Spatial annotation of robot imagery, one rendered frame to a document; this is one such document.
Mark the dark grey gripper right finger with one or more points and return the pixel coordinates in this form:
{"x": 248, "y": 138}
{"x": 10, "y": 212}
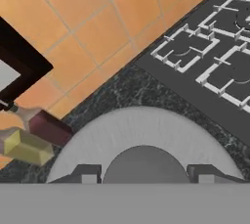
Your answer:
{"x": 199, "y": 171}

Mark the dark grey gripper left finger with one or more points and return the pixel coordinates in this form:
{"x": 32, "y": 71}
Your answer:
{"x": 88, "y": 171}

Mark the maroon rectangular block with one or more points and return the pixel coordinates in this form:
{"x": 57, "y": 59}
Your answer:
{"x": 49, "y": 127}

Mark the yellow rectangular block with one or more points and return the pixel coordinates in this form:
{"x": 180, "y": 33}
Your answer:
{"x": 27, "y": 146}

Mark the beige curved object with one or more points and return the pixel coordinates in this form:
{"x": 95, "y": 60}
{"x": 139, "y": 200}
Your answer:
{"x": 27, "y": 113}

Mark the dark grey hob, white grates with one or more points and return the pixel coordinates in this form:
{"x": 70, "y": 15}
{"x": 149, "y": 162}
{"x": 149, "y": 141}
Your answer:
{"x": 208, "y": 81}

